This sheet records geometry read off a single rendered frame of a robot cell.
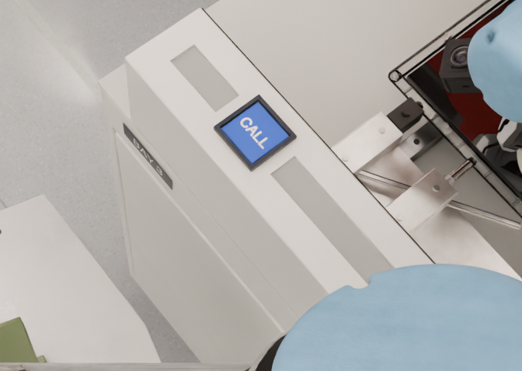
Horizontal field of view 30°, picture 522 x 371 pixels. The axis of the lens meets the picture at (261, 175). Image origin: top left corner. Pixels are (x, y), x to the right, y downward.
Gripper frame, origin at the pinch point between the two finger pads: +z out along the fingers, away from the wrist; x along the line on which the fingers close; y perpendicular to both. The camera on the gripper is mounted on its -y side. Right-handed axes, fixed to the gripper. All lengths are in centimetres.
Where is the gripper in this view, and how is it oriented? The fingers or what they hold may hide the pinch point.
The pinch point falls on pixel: (501, 135)
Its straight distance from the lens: 101.7
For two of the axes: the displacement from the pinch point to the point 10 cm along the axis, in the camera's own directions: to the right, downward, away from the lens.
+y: 9.6, 2.7, -0.3
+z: -0.8, 3.8, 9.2
